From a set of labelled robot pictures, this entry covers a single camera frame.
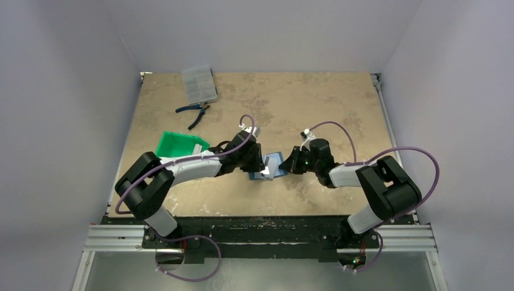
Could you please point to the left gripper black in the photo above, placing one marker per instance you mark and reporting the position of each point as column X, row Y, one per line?
column 257, row 165

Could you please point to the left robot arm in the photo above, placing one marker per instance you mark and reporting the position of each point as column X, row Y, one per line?
column 145, row 185

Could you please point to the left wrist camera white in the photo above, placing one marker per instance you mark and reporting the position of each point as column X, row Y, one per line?
column 254, row 130

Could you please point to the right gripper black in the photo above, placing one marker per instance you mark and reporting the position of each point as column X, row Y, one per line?
column 297, row 160

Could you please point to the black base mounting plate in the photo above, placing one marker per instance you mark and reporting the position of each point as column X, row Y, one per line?
column 326, row 238

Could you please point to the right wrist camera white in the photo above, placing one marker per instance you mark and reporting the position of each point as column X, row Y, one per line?
column 307, row 136

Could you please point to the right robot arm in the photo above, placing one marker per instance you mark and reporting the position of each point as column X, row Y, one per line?
column 387, row 187

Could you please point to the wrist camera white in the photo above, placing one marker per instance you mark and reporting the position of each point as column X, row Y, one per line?
column 307, row 136
column 254, row 130

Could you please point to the blue card holder wallet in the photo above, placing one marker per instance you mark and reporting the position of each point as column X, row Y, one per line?
column 279, row 173

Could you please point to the white credit card in bin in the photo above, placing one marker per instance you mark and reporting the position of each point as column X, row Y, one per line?
column 197, row 149

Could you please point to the green plastic bin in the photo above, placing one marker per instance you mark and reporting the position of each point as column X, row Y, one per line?
column 173, row 145

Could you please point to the clear plastic organizer box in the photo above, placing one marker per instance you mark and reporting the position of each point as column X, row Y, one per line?
column 199, row 85

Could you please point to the white credit card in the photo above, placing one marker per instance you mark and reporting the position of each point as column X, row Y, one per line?
column 271, row 164
column 197, row 149

